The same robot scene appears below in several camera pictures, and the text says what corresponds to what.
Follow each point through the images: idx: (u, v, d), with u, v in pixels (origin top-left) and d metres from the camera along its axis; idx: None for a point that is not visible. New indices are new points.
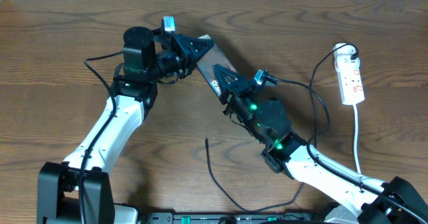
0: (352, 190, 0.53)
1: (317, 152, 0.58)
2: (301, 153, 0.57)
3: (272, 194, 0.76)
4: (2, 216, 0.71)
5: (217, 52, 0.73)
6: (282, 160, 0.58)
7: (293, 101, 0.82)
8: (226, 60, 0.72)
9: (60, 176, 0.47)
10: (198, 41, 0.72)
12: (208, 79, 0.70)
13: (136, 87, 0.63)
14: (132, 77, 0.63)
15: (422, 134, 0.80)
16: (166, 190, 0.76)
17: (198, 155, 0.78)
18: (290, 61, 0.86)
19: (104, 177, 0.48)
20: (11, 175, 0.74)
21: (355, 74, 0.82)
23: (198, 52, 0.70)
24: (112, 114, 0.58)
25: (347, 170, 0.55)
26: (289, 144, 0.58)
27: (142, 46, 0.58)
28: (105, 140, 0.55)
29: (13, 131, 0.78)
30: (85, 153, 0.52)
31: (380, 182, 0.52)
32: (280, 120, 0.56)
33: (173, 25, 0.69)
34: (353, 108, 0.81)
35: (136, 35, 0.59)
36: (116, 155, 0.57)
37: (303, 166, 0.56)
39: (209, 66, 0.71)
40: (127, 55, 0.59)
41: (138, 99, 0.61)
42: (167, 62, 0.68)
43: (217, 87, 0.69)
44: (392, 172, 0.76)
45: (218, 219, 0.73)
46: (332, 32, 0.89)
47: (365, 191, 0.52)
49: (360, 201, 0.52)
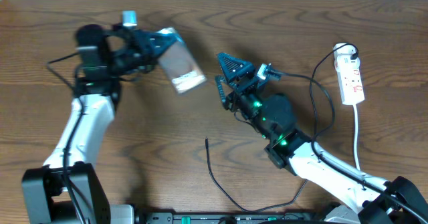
0: (354, 186, 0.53)
1: (322, 150, 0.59)
2: (305, 150, 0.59)
3: (272, 193, 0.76)
4: (4, 215, 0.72)
5: (180, 49, 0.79)
6: (287, 155, 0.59)
7: (294, 101, 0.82)
8: (189, 57, 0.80)
9: (44, 181, 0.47)
10: (156, 37, 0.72)
12: (171, 75, 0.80)
13: (99, 85, 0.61)
14: (93, 75, 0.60)
15: (422, 135, 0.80)
16: (166, 190, 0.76)
17: (198, 155, 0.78)
18: (290, 61, 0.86)
19: (89, 168, 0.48)
20: (11, 175, 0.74)
21: (355, 74, 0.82)
23: (159, 48, 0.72)
24: (81, 113, 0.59)
25: (351, 168, 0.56)
26: (294, 141, 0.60)
27: (97, 43, 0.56)
28: (80, 136, 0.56)
29: (14, 131, 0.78)
30: (64, 151, 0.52)
31: (383, 181, 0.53)
32: (284, 116, 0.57)
33: (134, 20, 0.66)
34: (353, 108, 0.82)
35: (88, 33, 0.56)
36: (94, 150, 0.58)
37: (306, 162, 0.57)
39: (172, 63, 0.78)
40: (84, 55, 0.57)
41: (105, 94, 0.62)
42: (126, 59, 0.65)
43: (178, 83, 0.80)
44: (391, 172, 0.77)
45: (217, 219, 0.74)
46: (332, 32, 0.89)
47: (367, 189, 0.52)
49: (362, 198, 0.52)
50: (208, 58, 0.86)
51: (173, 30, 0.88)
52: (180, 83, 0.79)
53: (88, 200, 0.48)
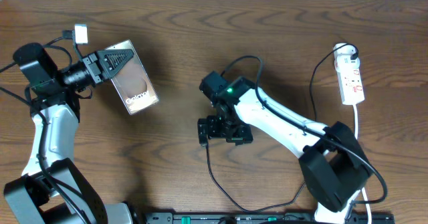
0: (295, 132, 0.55)
1: (266, 96, 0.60)
2: (250, 96, 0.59)
3: (272, 193, 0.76)
4: (6, 212, 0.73)
5: (134, 64, 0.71)
6: (233, 102, 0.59)
7: (294, 101, 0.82)
8: (144, 73, 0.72)
9: (28, 190, 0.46)
10: (112, 54, 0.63)
12: (123, 97, 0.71)
13: (53, 99, 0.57)
14: (45, 91, 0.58)
15: (422, 134, 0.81)
16: (166, 190, 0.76)
17: (198, 155, 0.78)
18: (289, 61, 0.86)
19: (67, 162, 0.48)
20: (12, 174, 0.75)
21: (355, 74, 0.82)
23: (112, 71, 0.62)
24: (45, 122, 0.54)
25: (292, 114, 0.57)
26: (240, 88, 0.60)
27: (38, 56, 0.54)
28: (51, 140, 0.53)
29: (13, 130, 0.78)
30: (38, 156, 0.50)
31: (322, 126, 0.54)
32: (217, 79, 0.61)
33: (85, 39, 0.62)
34: (352, 108, 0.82)
35: (25, 51, 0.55)
36: (71, 153, 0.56)
37: (251, 109, 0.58)
39: (128, 81, 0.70)
40: (28, 73, 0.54)
41: (62, 102, 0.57)
42: (73, 77, 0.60)
43: (130, 106, 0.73)
44: (390, 172, 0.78)
45: (217, 219, 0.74)
46: (332, 32, 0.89)
47: (307, 134, 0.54)
49: (301, 143, 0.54)
50: (207, 59, 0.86)
51: (173, 30, 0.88)
52: (134, 102, 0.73)
53: (77, 190, 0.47)
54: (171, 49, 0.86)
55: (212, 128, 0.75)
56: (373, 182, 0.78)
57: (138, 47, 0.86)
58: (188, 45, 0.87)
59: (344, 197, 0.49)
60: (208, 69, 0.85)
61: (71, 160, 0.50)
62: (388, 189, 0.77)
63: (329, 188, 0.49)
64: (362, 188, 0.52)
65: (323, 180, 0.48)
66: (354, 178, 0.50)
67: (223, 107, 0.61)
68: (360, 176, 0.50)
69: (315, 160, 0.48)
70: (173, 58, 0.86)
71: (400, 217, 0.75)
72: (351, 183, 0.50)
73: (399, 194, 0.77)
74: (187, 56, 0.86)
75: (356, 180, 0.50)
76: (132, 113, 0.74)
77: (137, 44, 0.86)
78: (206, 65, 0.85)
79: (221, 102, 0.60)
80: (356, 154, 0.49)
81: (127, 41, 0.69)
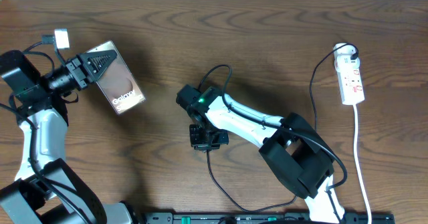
0: (255, 128, 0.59)
1: (231, 100, 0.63)
2: (217, 103, 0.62)
3: (272, 194, 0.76)
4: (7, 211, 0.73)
5: (118, 64, 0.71)
6: (202, 110, 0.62)
7: (293, 102, 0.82)
8: (129, 73, 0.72)
9: (23, 194, 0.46)
10: (94, 56, 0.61)
12: (109, 97, 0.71)
13: (39, 104, 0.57)
14: (31, 97, 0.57)
15: (421, 134, 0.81)
16: (166, 190, 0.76)
17: (198, 155, 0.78)
18: (289, 61, 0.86)
19: (61, 162, 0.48)
20: (13, 174, 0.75)
21: (355, 74, 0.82)
23: (97, 73, 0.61)
24: (34, 128, 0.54)
25: (253, 112, 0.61)
26: (210, 96, 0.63)
27: (19, 63, 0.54)
28: (41, 143, 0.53)
29: (14, 130, 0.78)
30: (29, 161, 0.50)
31: (279, 118, 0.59)
32: (191, 92, 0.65)
33: (67, 43, 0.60)
34: (352, 108, 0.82)
35: (5, 60, 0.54)
36: (61, 155, 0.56)
37: (219, 114, 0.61)
39: (111, 82, 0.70)
40: (11, 81, 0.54)
41: (49, 107, 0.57)
42: (57, 82, 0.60)
43: (117, 106, 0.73)
44: (390, 172, 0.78)
45: (217, 219, 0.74)
46: (332, 32, 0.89)
47: (266, 128, 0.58)
49: (261, 136, 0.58)
50: (207, 59, 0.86)
51: (172, 31, 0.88)
52: (120, 102, 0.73)
53: (73, 189, 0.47)
54: (171, 49, 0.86)
55: (194, 136, 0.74)
56: (373, 182, 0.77)
57: (138, 48, 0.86)
58: (188, 45, 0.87)
59: (307, 180, 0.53)
60: (208, 69, 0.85)
61: (65, 160, 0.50)
62: (388, 189, 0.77)
63: (290, 174, 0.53)
64: (327, 170, 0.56)
65: (283, 165, 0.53)
66: (313, 160, 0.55)
67: (197, 117, 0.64)
68: (319, 158, 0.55)
69: (275, 149, 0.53)
70: (172, 59, 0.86)
71: (400, 217, 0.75)
72: (311, 167, 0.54)
73: (399, 194, 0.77)
74: (187, 56, 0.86)
75: (316, 164, 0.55)
76: (119, 112, 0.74)
77: (137, 44, 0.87)
78: (206, 65, 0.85)
79: (194, 112, 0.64)
80: (311, 139, 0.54)
81: (108, 42, 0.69)
